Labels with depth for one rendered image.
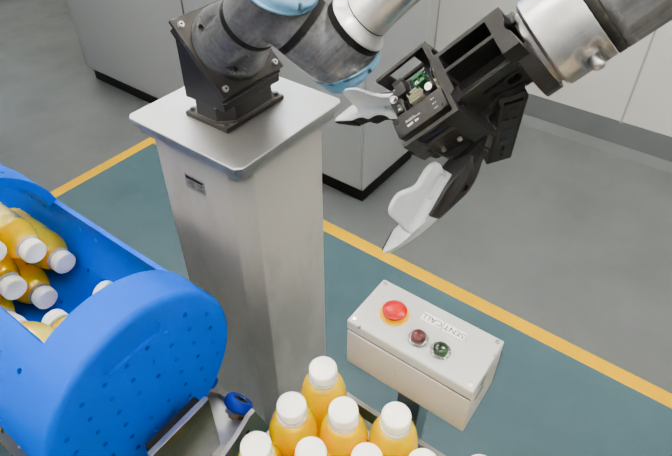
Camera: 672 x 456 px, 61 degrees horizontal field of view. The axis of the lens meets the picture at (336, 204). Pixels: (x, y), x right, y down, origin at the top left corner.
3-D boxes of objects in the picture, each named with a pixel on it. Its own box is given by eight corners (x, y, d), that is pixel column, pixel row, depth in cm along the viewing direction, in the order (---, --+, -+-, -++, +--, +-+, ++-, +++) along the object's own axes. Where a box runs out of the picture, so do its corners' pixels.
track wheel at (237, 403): (223, 389, 86) (217, 401, 85) (245, 405, 84) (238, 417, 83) (238, 389, 90) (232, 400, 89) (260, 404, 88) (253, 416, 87)
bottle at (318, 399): (333, 408, 93) (332, 347, 82) (353, 442, 88) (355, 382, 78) (296, 426, 90) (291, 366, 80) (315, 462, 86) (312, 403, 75)
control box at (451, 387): (380, 319, 94) (383, 277, 88) (492, 381, 85) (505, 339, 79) (345, 360, 88) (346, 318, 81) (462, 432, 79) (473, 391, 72)
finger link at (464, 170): (401, 201, 50) (444, 111, 49) (411, 204, 52) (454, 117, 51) (442, 223, 47) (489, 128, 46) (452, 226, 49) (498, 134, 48)
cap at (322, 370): (328, 358, 81) (328, 351, 80) (342, 379, 78) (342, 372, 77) (304, 370, 79) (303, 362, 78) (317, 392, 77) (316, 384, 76)
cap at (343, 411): (325, 426, 73) (324, 419, 72) (332, 400, 76) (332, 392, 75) (354, 433, 72) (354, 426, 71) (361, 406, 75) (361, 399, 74)
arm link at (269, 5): (239, -26, 102) (276, -73, 92) (296, 24, 107) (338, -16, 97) (210, 16, 96) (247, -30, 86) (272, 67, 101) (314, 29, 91)
